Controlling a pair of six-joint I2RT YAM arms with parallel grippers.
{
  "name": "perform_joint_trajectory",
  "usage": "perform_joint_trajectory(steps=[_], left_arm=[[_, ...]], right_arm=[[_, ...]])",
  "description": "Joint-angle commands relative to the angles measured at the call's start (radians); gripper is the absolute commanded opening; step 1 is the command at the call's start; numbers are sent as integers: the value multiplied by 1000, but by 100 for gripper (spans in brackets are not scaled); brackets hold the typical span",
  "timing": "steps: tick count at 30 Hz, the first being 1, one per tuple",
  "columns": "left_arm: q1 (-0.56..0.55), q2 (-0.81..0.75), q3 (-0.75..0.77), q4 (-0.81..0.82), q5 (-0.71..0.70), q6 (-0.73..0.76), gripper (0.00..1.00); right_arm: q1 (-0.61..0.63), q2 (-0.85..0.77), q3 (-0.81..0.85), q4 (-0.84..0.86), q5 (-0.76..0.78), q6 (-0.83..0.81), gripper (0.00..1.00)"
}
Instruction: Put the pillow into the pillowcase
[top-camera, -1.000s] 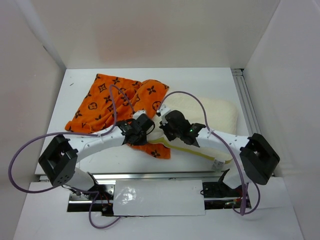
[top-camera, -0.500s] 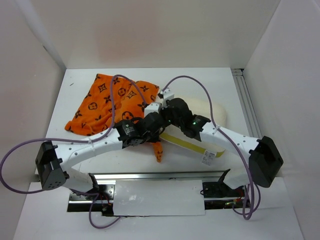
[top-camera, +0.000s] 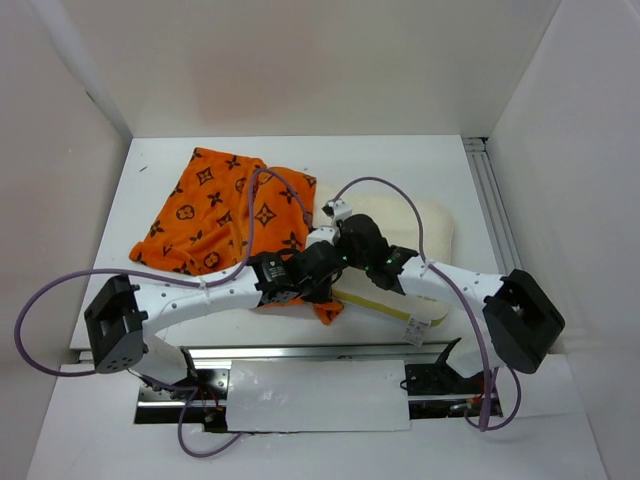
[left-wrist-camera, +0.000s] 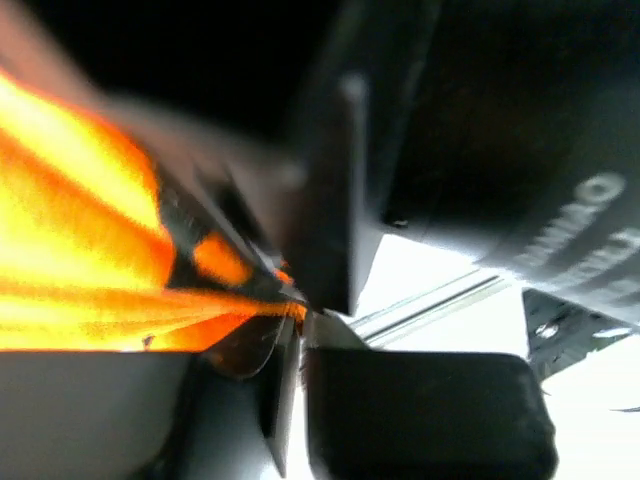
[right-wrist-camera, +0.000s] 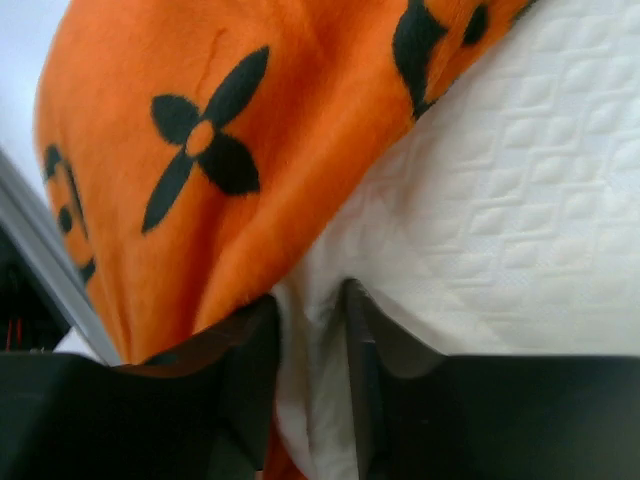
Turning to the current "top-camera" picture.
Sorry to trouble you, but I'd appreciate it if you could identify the white cover plate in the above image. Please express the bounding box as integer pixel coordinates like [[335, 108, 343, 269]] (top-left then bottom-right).
[[226, 360, 411, 433]]

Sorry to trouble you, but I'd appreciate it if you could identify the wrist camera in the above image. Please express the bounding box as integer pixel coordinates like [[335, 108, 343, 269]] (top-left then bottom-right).
[[305, 226, 340, 249], [322, 198, 352, 225]]

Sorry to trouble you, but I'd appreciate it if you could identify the orange patterned pillowcase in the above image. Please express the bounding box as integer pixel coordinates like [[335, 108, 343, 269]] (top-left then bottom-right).
[[128, 146, 346, 326]]

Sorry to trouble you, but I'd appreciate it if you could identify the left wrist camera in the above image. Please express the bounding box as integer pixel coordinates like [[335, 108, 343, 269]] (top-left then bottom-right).
[[305, 226, 340, 249]]

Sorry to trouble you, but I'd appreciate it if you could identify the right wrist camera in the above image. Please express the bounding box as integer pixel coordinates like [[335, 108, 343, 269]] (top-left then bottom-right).
[[322, 198, 352, 225]]

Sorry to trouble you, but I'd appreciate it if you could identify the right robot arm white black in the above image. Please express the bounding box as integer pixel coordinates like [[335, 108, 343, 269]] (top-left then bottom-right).
[[337, 214, 565, 374]]

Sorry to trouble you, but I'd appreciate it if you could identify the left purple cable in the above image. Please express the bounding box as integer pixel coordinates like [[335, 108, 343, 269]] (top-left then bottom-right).
[[13, 167, 316, 459]]

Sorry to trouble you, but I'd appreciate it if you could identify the aluminium side rail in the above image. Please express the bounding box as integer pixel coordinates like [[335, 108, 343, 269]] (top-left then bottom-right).
[[462, 137, 522, 273]]

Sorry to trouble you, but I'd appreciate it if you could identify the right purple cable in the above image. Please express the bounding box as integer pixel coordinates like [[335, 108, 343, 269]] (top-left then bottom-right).
[[327, 176, 522, 432]]

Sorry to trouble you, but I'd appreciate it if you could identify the cream white pillow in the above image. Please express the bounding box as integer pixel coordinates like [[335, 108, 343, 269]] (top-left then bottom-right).
[[332, 190, 454, 344]]

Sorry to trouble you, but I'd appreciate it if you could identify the purple cable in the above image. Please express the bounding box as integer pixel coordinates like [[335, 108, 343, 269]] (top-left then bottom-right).
[[327, 176, 522, 432], [13, 167, 316, 459]]

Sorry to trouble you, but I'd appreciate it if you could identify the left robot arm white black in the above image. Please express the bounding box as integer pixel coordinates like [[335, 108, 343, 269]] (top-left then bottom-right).
[[84, 241, 347, 399]]

